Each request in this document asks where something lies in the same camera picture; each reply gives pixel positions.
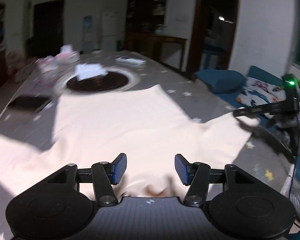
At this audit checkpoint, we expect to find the white folded paper towel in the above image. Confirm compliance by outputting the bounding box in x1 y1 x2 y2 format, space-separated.
75 63 108 81

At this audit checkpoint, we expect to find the white remote control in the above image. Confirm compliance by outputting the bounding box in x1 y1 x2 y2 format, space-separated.
115 57 147 66

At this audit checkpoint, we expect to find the butterfly pattern pillow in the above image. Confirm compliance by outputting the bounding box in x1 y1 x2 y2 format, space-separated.
233 77 286 119

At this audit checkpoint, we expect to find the dark wall shelf unit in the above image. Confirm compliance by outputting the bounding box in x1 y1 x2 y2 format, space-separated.
124 0 167 54

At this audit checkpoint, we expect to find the cream white garment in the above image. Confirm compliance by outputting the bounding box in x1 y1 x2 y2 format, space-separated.
0 85 259 197

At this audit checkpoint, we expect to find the dark wooden door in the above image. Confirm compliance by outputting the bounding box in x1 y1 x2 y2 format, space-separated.
33 0 65 58

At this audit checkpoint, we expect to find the water dispenser with blue bottle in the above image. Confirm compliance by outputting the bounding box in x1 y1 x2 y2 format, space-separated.
82 16 93 54

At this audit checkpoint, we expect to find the pink fan on floor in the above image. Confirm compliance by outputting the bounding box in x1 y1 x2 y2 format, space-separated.
6 51 33 83

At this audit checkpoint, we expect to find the white refrigerator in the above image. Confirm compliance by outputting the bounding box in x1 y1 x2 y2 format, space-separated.
101 11 119 51

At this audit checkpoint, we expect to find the blue cushion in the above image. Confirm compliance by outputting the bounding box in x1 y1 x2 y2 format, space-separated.
195 69 247 94

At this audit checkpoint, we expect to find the blue sofa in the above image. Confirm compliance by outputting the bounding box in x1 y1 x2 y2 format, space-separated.
194 64 300 188

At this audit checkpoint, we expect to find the round black table hotplate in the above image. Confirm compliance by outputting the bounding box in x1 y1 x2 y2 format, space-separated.
54 66 141 95

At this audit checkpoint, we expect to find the dark wooden side table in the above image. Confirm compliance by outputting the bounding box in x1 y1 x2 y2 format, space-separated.
146 34 187 71

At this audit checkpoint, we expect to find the small pink tissue pack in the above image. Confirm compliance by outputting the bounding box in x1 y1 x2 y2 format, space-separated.
36 56 58 74

